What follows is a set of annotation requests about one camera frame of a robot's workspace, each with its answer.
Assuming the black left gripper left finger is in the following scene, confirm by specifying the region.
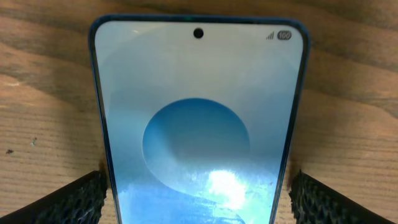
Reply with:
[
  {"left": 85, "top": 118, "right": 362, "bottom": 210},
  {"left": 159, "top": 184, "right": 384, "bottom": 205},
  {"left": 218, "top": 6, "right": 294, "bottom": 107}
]
[{"left": 1, "top": 170, "right": 108, "bottom": 224}]

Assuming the blue smartphone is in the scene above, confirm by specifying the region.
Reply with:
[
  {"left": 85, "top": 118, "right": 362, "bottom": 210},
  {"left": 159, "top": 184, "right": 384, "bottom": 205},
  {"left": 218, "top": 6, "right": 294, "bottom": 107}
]
[{"left": 88, "top": 14, "right": 310, "bottom": 223}]

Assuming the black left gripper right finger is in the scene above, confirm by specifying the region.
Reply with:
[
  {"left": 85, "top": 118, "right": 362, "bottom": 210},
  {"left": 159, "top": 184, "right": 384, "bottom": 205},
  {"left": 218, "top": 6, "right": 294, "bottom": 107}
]
[{"left": 289, "top": 172, "right": 394, "bottom": 224}]

